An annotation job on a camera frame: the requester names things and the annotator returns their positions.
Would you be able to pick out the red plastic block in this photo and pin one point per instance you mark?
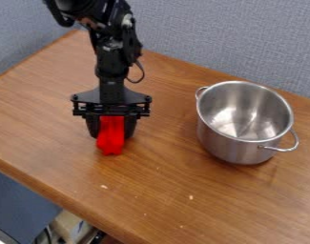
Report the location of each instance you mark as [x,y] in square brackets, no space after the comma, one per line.
[111,134]

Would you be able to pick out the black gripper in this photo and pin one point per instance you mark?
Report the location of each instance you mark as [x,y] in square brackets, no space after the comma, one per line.
[111,99]

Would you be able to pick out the beige box under table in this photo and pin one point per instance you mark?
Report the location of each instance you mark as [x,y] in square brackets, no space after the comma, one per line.
[70,229]

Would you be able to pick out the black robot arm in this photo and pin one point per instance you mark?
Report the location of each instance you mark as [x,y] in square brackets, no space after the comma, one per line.
[110,23]

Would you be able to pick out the stainless steel pot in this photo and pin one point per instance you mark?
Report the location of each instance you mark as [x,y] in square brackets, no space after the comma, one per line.
[245,122]

